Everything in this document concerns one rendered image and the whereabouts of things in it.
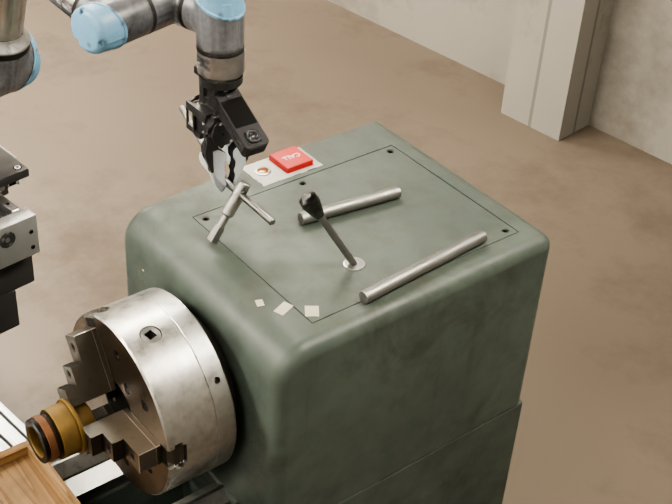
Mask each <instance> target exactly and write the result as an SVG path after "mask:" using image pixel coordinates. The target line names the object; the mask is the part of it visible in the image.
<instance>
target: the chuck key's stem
mask: <svg viewBox="0 0 672 504"><path fill-rule="evenodd" d="M250 187H251V186H250V184H249V183H247V182H246V181H244V180H239V181H238V183H237V184H236V186H235V188H234V190H233V191H232V193H231V195H230V197H229V198H228V200H227V202H226V204H225V205H224V207H223V209H222V216H221V217H220V219H219V221H218V223H217V224H215V225H214V227H213V228H212V230H211V232H210V234H209V235H208V237H207V239H208V240H209V241H210V242H212V243H215V244H217V242H218V241H219V239H220V237H221V235H222V234H223V232H224V230H225V229H224V227H225V226H226V224H227V222H228V220H229V219H230V218H232V217H233V216H234V215H235V213H236V211H237V210H238V208H239V206H240V204H241V203H242V200H241V199H240V198H239V195H240V194H241V193H245V194H247V192H248V190H249V189H250Z"/></svg>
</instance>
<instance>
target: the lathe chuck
mask: <svg viewBox="0 0 672 504"><path fill-rule="evenodd" d="M101 311H104V312H102V313H100V312H101ZM96 312H99V313H96ZM94 313H96V314H94ZM91 314H94V316H93V318H94V321H95V324H96V327H97V330H98V333H99V336H100V339H101V342H102V345H103V348H104V351H105V354H106V357H107V360H108V363H109V366H110V369H111V372H112V375H113V378H114V381H115V382H116V383H117V385H118V386H116V389H115V390H113V391H109V392H108V393H106V394H103V395H100V396H98V397H96V398H93V399H91V400H89V401H87V402H85V403H86V404H87V405H88V406H89V407H90V409H91V410H94V409H96V408H98V407H101V406H103V405H105V404H107V403H112V402H114V400H113V398H114V397H116V396H119V395H121V397H122V398H123V397H125V398H126V400H127V402H128V404H129V407H130V410H131V412H132V413H133V414H134V415H135V416H136V418H137V419H138V420H139V421H140V422H141V423H142V424H143V425H144V426H145V427H146V429H147V430H148V431H149V432H150V433H151V434H152V435H153V436H154V437H155V438H156V439H157V441H158V442H159V443H160V444H161V445H162V446H163V447H164V448H165V449H166V450H167V451H169V452H170V451H172V450H174V449H175V445H177V444H179V443H181V444H182V445H183V450H184V460H183V461H181V465H179V466H176V467H175V466H174V465H173V466H171V467H169V468H167V466H166V465H165V464H164V463H163V462H162V463H161V464H159V465H157V466H155V467H152V468H150V469H148V470H146V471H144V472H142V473H139V472H138V471H137V470H136V469H135V468H134V467H133V465H132V464H131V463H130V462H129V461H128V460H127V459H126V457H124V458H122V459H120V460H118V461H116V462H115V463H116V465H117V466H118V467H119V469H120V470H121V471H122V472H123V474H124V475H125V476H126V477H127V478H128V479H129V480H130V481H131V482H132V483H133V484H134V485H135V486H136V487H138V488H139V489H140V490H142V491H144V492H146V493H148V494H151V495H160V494H162V493H164V492H166V491H168V490H170V489H172V488H175V487H177V486H179V485H181V484H182V483H184V482H186V481H189V480H191V479H193V478H195V477H197V476H199V475H201V474H203V473H205V472H207V471H208V470H210V469H211V468H212V466H213V465H214V463H215V460H216V457H217V453H218V426H217V419H216V414H215V409H214V405H213V401H212V398H211V394H210V391H209V388H208V385H207V383H206V380H205V377H204V375H203V372H202V370H201V368H200V365H199V363H198V361H197V359H196V357H195V355H194V353H193V351H192V349H191V347H190V346H189V344H188V342H187V341H186V339H185V337H184V336H183V334H182V333H181V331H180V330H179V328H178V327H177V325H176V324H175V323H174V322H173V320H172V319H171V318H170V317H169V316H168V314H167V313H166V312H165V311H164V310H163V309H162V308H161V307H160V306H158V305H157V304H156V303H155V302H153V301H152V300H150V299H148V298H147V297H144V296H142V295H131V296H128V297H125V298H123V299H120V300H118V301H115V302H113V303H110V304H108V305H105V306H102V307H100V308H97V309H95V310H92V311H90V312H87V313H84V314H82V315H81V316H80V317H79V318H78V319H77V321H76V323H75V326H74V329H73V332H74V331H76V330H79V329H81V328H84V327H86V326H88V324H87V321H86V320H87V319H85V317H88V316H90V315H91ZM146 327H154V328H156V329H158V330H159V331H160V333H161V339H160V340H159V341H158V342H156V343H146V342H144V341H143V340H142V339H141V338H140V336H139V334H140V331H141V330H142V329H143V328H146Z"/></svg>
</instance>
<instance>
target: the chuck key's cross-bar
mask: <svg viewBox="0 0 672 504"><path fill-rule="evenodd" d="M179 110H180V112H181V114H182V115H183V117H184V119H185V120H186V107H185V106H184V105H181V106H180V107H179ZM225 180H226V183H227V186H226V187H227V188H228V189H229V190H230V191H233V190H234V188H235V186H236V185H234V184H233V183H232V182H231V181H230V180H229V179H228V178H227V177H226V176H225ZM239 198H240V199H241V200H242V201H243V202H244V203H245V204H246V205H248V206H249V207H250V208H251V209H252V210H253V211H255V212H256V213H257V214H258V215H259V216H260V217H261V218H263V219H264V220H265V221H266V222H267V223H268V224H269V225H274V224H275V219H274V218H273V217H272V216H270V215H269V214H268V213H267V212H266V211H265V210H263V209H262V208H261V207H260V206H259V205H258V204H257V203H255V202H254V201H253V200H252V199H251V198H250V197H248V196H247V195H246V194H245V193H241V194H240V195H239Z"/></svg>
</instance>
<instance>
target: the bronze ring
mask: <svg viewBox="0 0 672 504"><path fill-rule="evenodd" d="M95 421H96V419H95V416H94V414H93V412H92V410H91V409H90V407H89V406H88V405H87V404H86V403H85V402H84V403H82V404H80V405H77V406H75V407H73V406H72V405H71V404H70V403H69V402H68V401H67V400H66V399H64V398H61V399H58V400H57V402H56V404H54V405H52V406H49V407H47V408H45V409H42V410H41V412H40V414H37V415H35V416H32V417H31V418H29V419H27V420H26V422H25V430H26V435H27V438H28V441H29V443H30V446H31V448H32V450H33V452H34V453H35V455H36V457H37V458H38V459H39V460H40V461H41V462H42V463H44V464H46V463H48V462H52V461H54V460H56V459H58V458H60V459H65V458H67V457H69V456H71V455H74V454H76V453H78V454H83V453H85V452H86V450H87V439H86V434H85V431H84V428H83V427H84V426H86V425H88V424H91V423H93V422H95Z"/></svg>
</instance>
